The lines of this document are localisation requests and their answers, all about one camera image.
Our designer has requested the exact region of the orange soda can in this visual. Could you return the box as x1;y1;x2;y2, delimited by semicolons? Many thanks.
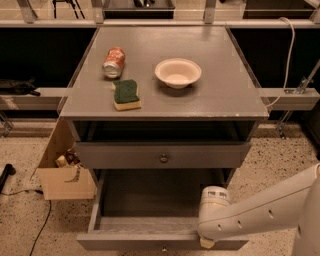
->
102;47;126;79

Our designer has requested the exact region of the white hanging cable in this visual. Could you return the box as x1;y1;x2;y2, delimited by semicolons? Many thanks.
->
265;16;297;109

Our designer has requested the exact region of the black floor cable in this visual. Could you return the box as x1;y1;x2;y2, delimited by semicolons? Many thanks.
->
0;188;53;256

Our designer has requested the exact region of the grey top drawer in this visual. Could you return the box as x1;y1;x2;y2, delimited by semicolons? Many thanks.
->
74;142;251;169

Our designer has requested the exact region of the green yellow sponge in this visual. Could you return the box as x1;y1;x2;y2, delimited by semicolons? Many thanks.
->
112;79;141;111

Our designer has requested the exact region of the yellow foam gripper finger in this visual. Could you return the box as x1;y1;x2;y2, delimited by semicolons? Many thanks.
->
200;238;215;249

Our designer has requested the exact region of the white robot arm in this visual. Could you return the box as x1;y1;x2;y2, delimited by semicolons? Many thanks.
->
197;164;320;256

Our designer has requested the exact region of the black cylinder on floor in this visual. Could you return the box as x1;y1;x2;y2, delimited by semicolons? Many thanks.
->
0;164;16;193

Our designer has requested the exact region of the metal bracket right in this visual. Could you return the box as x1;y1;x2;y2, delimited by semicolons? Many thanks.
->
276;59;320;139

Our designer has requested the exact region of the black object on shelf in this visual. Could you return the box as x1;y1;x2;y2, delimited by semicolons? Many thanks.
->
0;79;41;97

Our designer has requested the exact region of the cardboard box with items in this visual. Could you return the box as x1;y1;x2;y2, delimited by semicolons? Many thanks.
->
37;120;96;200

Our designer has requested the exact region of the grey drawer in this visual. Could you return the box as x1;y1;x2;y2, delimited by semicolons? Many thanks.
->
76;168;250;252
74;142;251;169

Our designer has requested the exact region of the white paper bowl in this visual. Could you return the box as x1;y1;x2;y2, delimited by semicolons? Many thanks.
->
155;58;202;89

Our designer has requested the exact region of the grey wooden drawer cabinet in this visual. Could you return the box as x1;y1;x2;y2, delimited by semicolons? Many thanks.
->
57;25;270;188

